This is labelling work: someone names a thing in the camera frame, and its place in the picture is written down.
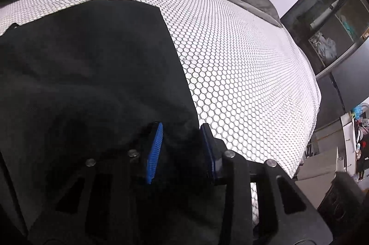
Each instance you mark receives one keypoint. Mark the glass door wardrobe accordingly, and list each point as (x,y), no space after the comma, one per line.
(325,23)

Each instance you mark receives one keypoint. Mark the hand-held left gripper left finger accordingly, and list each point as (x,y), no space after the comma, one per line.
(154,152)

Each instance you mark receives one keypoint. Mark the black monitor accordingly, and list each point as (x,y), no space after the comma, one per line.
(354,78)

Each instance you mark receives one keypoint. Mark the dark woven basket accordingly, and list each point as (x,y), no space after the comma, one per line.
(343,201)

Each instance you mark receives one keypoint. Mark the honeycomb patterned mattress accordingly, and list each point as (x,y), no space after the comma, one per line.
(245,75)

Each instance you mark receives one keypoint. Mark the black pants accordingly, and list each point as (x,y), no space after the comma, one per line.
(86,60)

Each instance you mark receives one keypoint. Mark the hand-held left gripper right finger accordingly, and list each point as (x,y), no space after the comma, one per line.
(209,150)

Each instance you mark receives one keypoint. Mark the cluttered white desk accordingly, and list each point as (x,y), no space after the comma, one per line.
(347,132)

